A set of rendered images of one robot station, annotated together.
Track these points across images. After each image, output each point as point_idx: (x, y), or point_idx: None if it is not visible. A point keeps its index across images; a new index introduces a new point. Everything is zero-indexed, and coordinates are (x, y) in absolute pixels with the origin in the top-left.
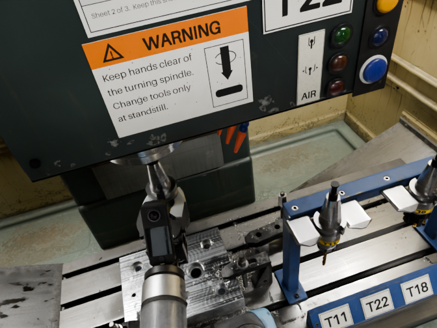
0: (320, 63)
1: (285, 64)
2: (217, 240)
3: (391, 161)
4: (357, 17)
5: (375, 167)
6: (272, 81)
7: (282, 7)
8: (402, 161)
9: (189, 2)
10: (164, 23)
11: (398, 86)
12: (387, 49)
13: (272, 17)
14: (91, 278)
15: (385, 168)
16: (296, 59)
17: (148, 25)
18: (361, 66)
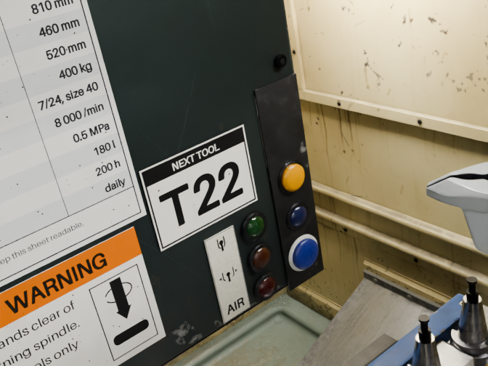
0: (239, 263)
1: (196, 277)
2: None
3: (373, 342)
4: (266, 202)
5: (355, 359)
6: (185, 303)
7: (176, 216)
8: (388, 338)
9: (62, 242)
10: (33, 274)
11: (346, 227)
12: (311, 226)
13: (167, 230)
14: None
15: (369, 355)
16: (208, 268)
17: (11, 282)
18: (287, 253)
